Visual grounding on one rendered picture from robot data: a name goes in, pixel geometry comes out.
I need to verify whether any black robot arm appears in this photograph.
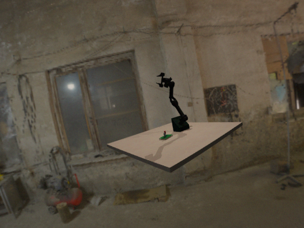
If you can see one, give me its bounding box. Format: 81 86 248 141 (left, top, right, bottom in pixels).
164 77 188 126

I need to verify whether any green circuit board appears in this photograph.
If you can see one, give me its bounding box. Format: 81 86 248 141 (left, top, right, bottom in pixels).
159 131 173 139

